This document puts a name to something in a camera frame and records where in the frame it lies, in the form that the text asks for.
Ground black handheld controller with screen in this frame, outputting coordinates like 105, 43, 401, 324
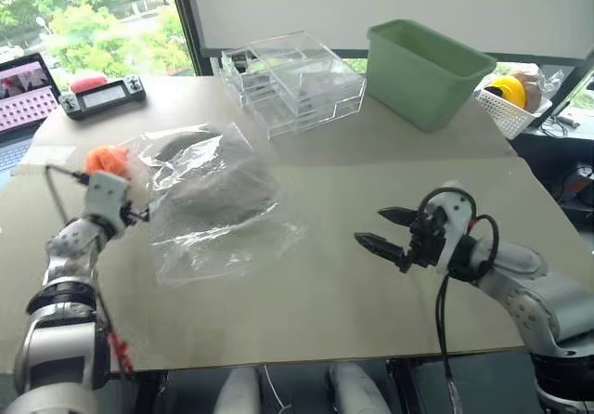
58, 74, 148, 122

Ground green plastic bin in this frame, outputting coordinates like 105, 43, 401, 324
365, 19, 499, 134

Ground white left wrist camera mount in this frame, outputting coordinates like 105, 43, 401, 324
82, 171, 132, 237

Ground red rounded object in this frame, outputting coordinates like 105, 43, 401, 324
69, 73, 108, 94

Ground yellow rounded item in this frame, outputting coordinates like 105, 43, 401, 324
488, 75, 528, 110

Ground light grey rounded shape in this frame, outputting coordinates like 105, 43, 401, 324
327, 361, 394, 414
213, 366, 264, 414

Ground clear acrylic drawer organizer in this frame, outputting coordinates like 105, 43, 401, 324
219, 28, 368, 141

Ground dark window frame post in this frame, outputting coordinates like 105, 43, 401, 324
165, 0, 211, 79

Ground white perforated basket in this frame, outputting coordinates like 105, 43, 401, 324
472, 84, 554, 139

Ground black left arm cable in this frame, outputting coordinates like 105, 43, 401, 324
45, 164, 92, 230

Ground black table leg frame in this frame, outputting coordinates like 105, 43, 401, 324
383, 357, 421, 414

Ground black side desk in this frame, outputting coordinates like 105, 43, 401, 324
509, 123, 594, 237

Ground black and red device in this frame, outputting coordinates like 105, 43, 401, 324
562, 160, 594, 207

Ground white board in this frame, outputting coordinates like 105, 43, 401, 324
182, 0, 594, 60

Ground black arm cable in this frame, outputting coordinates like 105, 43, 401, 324
45, 164, 92, 230
416, 187, 501, 408

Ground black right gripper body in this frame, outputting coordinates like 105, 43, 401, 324
406, 208, 450, 270

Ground small crumpled clear bag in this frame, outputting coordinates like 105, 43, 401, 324
537, 67, 566, 98

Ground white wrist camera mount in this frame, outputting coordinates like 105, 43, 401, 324
82, 171, 132, 237
433, 181, 478, 277

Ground brown rounded item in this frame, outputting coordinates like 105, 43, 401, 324
509, 63, 549, 114

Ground open laptop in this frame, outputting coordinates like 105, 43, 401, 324
0, 53, 64, 175

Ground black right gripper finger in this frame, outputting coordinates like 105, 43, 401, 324
354, 231, 415, 275
377, 206, 421, 227

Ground red left arm cable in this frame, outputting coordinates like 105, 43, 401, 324
108, 329, 136, 379

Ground black loose cables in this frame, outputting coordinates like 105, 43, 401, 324
539, 112, 582, 139

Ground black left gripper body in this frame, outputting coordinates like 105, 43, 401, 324
119, 201, 151, 226

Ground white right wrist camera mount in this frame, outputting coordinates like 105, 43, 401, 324
433, 181, 478, 277

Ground grey cap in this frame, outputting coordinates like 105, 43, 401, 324
154, 127, 280, 221

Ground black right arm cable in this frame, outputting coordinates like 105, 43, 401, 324
416, 187, 501, 408

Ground clear plastic bag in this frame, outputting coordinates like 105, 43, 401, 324
110, 121, 311, 288

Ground thin white cable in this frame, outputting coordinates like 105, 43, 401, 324
262, 363, 294, 414

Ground orange crumpled object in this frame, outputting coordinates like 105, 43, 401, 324
83, 145, 132, 181

